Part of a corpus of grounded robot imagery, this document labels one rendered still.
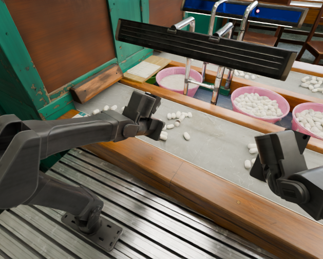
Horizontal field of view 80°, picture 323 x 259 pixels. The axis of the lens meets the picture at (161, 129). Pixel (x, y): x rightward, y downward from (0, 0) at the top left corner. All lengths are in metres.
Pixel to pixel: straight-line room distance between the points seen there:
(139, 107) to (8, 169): 0.32
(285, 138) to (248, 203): 0.30
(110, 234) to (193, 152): 0.39
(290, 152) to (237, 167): 0.35
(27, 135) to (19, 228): 0.51
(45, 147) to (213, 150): 0.59
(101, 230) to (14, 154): 0.42
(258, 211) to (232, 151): 0.24
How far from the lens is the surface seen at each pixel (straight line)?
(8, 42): 0.82
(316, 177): 0.39
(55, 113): 0.97
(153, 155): 0.71
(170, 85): 1.15
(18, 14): 0.84
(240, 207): 0.65
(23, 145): 0.34
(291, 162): 0.43
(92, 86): 0.98
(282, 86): 1.31
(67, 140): 0.40
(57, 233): 0.75
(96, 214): 0.61
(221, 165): 0.74
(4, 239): 0.83
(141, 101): 0.53
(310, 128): 1.08
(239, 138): 0.86
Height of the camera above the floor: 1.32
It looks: 44 degrees down
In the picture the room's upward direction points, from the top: straight up
